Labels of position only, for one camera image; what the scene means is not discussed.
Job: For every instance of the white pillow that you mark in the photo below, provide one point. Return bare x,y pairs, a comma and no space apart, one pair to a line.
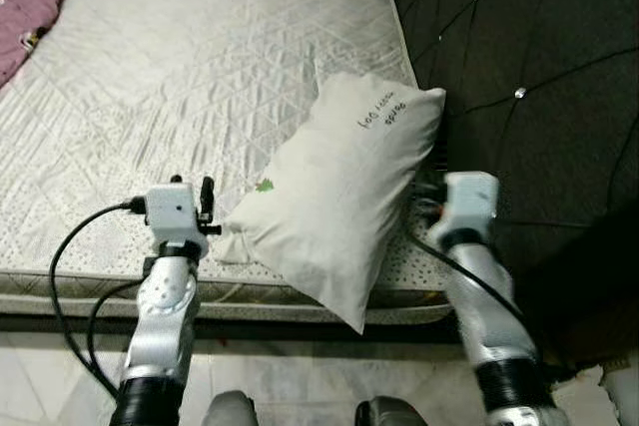
329,187

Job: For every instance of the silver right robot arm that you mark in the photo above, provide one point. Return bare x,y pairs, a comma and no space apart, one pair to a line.
474,286

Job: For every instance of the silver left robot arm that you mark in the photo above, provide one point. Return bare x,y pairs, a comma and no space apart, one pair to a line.
165,306

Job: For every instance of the white quilted mattress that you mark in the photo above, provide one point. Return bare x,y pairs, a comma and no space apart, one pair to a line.
180,77

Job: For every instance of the dark bed base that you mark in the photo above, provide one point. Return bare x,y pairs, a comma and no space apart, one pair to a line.
100,329

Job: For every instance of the grey robot left leg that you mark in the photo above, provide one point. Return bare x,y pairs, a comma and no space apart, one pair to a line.
232,411

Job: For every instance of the grey robot leg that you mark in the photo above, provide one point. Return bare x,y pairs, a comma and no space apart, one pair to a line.
389,414
232,411

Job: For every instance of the black tufted headboard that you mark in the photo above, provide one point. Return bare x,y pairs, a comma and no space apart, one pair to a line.
539,47

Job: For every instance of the grey robot right leg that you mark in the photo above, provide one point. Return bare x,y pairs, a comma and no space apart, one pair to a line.
389,414

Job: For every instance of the white torn paper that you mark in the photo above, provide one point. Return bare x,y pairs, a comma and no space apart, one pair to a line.
589,401

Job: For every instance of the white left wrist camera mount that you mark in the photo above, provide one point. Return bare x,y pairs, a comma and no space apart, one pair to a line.
172,209

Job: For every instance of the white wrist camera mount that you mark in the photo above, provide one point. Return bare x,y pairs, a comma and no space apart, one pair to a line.
469,202
172,209

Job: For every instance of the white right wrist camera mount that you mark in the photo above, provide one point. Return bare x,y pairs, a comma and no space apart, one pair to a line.
469,202

